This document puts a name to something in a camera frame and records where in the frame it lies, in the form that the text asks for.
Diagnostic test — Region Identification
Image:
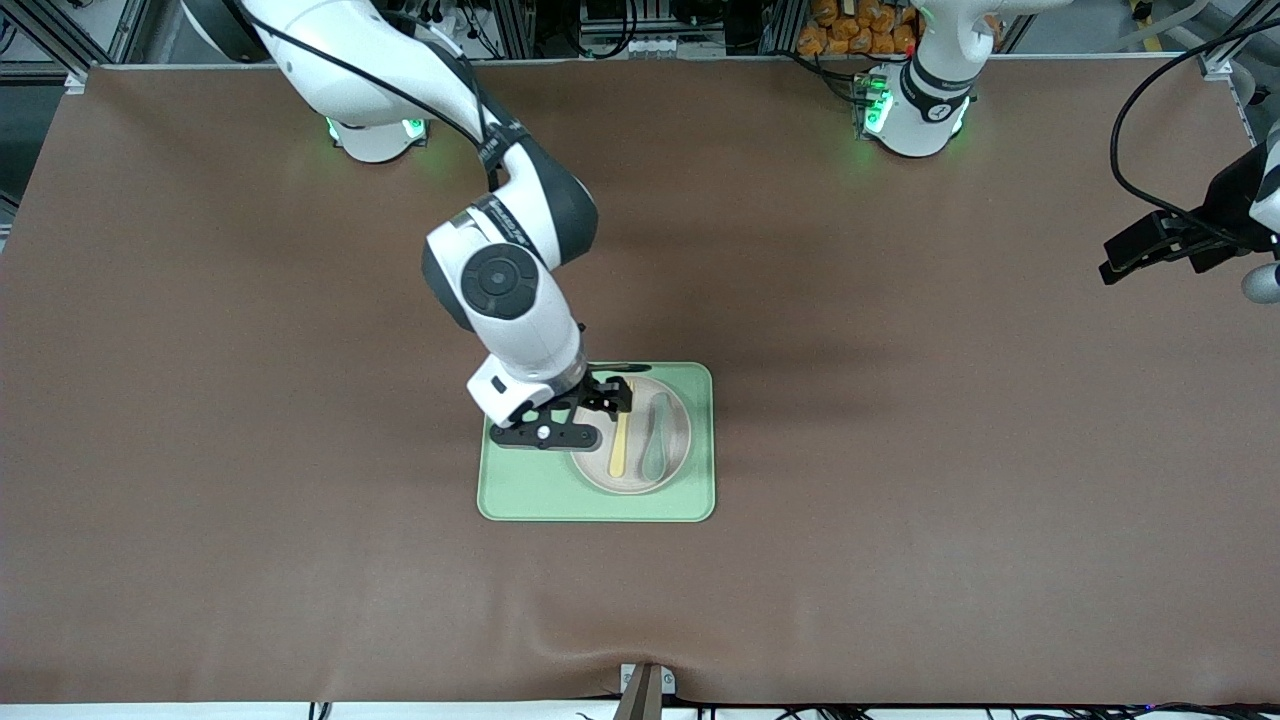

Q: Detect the round beige plate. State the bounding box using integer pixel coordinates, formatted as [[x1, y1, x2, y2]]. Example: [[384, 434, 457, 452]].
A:
[[568, 376, 693, 497]]

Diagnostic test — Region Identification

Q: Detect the yellow plastic fork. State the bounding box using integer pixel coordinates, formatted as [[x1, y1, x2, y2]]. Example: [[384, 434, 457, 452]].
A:
[[609, 378, 635, 477]]

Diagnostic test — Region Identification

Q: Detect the orange snack packets pile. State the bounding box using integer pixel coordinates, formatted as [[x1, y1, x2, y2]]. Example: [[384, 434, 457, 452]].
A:
[[797, 0, 919, 57]]

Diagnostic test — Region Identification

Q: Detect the metal table edge clamp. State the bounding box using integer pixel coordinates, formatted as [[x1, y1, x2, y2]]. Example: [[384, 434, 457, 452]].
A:
[[619, 662, 677, 720]]

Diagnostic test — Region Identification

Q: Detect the light green rectangular tray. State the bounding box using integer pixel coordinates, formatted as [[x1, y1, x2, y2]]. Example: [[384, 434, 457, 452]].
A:
[[477, 362, 717, 523]]

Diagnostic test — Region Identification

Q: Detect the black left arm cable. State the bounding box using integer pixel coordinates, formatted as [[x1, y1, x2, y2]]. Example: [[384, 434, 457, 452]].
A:
[[1110, 18, 1280, 251]]

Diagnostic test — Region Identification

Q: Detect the aluminium frame profile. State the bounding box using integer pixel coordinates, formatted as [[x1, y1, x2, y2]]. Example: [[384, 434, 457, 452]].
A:
[[0, 0, 151, 93], [1195, 0, 1280, 79]]

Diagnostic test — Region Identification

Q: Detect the white power strip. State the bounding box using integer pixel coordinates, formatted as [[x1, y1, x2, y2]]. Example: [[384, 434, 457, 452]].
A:
[[405, 0, 473, 31]]

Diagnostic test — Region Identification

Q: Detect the brown table cover mat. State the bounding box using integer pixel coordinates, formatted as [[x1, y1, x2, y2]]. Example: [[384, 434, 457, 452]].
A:
[[0, 58, 1280, 707]]

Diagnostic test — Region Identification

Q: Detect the green plastic spoon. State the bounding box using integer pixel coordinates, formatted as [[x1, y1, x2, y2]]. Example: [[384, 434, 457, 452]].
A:
[[642, 392, 674, 480]]

